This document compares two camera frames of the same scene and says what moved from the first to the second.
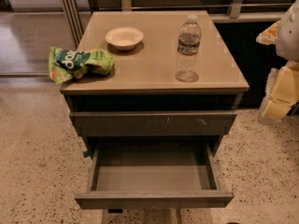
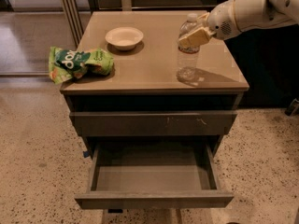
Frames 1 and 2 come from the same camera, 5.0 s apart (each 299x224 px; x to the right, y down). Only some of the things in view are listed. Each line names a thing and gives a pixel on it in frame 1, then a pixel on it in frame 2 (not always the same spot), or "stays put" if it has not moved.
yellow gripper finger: (269, 35) -> (206, 16)
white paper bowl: (124, 38) stays put
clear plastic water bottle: (188, 49) stays put
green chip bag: (65, 64) stays put
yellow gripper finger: (281, 92) -> (196, 37)
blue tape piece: (86, 154) stays put
